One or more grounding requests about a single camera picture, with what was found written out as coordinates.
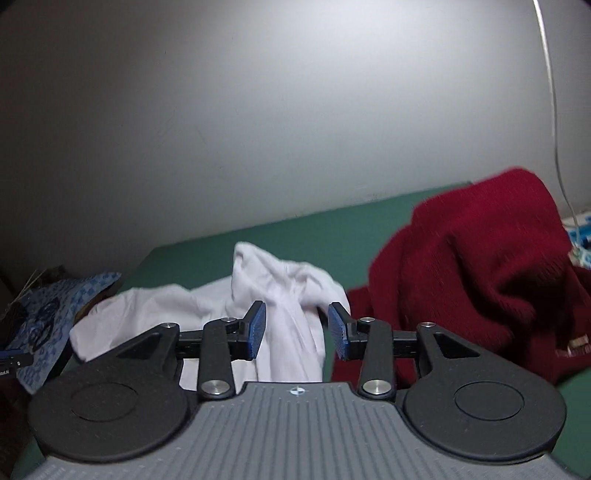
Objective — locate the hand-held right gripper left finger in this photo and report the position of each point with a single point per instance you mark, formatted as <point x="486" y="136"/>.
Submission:
<point x="256" y="330"/>

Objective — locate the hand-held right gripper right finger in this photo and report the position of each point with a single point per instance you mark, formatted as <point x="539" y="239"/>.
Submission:
<point x="339" y="332"/>

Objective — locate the white shirt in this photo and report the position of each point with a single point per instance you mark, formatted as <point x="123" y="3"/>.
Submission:
<point x="286" y="295"/>

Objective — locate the dark red sweater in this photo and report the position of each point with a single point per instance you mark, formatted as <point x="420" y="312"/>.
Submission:
<point x="485" y="258"/>

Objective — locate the blue patterned bag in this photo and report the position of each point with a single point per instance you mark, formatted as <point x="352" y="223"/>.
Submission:
<point x="44" y="318"/>

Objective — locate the blue patterned cloth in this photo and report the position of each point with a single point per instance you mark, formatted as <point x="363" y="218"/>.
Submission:
<point x="69" y="300"/>

